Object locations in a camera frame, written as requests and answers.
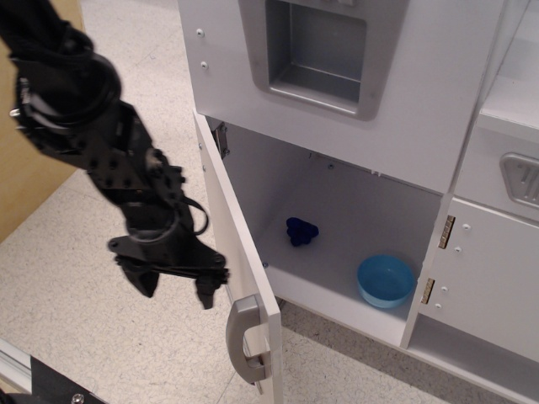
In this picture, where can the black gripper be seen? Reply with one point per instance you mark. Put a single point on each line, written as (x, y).
(176, 251)

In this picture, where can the white low fridge door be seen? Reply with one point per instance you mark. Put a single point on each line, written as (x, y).
(247, 275)

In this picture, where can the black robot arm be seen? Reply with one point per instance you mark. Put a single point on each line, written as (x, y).
(68, 105)

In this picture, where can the white toy fridge cabinet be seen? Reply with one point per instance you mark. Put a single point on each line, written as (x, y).
(462, 91)

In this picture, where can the blue toy grapes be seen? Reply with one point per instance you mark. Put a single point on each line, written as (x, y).
(300, 232)

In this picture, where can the upper metal door hinge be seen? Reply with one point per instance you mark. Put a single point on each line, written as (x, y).
(220, 138)

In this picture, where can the wooden board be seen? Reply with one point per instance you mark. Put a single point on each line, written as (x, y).
(28, 178)

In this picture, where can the light blue bowl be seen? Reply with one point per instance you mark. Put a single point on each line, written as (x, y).
(385, 281)

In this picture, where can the lower brass cabinet hinge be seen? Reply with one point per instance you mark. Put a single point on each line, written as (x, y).
(427, 291)

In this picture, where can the brass cabinet hinge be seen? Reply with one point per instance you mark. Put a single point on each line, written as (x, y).
(446, 232)
(427, 291)

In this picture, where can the grey ice dispenser recess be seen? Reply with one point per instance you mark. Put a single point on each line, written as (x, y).
(333, 54)

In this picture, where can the upper brass cabinet hinge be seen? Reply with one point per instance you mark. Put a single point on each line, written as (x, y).
(446, 232)

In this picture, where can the white side cabinet door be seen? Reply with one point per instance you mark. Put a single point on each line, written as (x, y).
(486, 278)

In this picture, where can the grey fridge door handle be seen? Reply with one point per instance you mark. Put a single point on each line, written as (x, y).
(243, 317)

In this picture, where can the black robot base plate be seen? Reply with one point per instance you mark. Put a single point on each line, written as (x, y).
(41, 383)

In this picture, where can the grey oven handle panel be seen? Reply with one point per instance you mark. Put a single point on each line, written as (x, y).
(520, 175)

